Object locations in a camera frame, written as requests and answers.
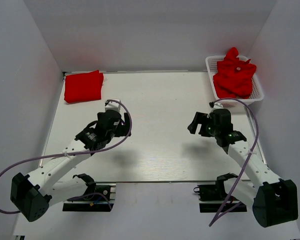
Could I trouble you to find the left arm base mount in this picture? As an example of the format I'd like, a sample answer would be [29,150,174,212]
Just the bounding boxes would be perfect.
[62,173,116,213]

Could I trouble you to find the folded red t shirt stack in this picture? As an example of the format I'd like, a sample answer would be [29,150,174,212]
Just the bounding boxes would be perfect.
[64,70,104,104]

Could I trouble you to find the white plastic basket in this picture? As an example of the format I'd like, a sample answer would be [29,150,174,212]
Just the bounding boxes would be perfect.
[205,55,264,109]

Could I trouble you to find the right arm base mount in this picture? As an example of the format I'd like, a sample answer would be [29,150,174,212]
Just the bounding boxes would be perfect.
[193,173,247,213]

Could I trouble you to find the red t shirts in basket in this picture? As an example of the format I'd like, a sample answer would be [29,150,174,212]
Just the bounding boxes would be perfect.
[213,47,257,99]

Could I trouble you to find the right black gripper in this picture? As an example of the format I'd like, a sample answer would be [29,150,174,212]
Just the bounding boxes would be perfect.
[187,111,220,137]

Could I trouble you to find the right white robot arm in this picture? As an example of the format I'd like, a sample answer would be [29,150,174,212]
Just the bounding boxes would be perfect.
[187,107,299,228]

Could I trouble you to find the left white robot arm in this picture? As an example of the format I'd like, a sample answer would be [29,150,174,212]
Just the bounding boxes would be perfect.
[10,109,132,222]

